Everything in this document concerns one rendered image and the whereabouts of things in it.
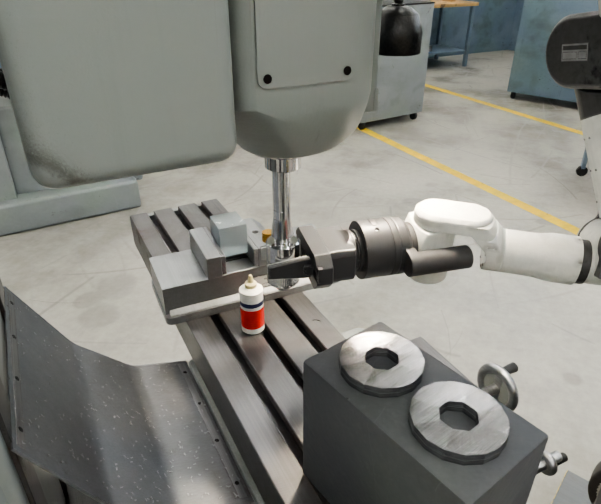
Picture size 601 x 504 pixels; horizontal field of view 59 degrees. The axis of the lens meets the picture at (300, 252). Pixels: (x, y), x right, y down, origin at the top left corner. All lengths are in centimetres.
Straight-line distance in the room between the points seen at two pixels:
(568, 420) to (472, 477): 180
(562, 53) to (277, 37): 45
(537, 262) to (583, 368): 176
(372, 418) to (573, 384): 197
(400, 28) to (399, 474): 55
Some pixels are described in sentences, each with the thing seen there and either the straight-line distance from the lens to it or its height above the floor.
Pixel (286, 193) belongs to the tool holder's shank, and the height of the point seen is 125.
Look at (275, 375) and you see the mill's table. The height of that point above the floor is 95.
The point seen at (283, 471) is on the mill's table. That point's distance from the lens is 73.
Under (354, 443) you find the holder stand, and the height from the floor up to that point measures 109.
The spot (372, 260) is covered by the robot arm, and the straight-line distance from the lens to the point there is 75.
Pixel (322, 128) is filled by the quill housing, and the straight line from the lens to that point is 61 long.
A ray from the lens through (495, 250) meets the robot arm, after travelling 80.
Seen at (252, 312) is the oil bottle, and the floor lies 100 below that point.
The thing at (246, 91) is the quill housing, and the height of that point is 140.
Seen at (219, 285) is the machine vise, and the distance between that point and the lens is 96.
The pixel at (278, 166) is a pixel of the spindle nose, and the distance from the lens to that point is 67.
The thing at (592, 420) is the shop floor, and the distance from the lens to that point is 234.
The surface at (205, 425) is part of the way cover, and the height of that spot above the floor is 88.
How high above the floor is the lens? 153
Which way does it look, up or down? 30 degrees down
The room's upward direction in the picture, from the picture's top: straight up
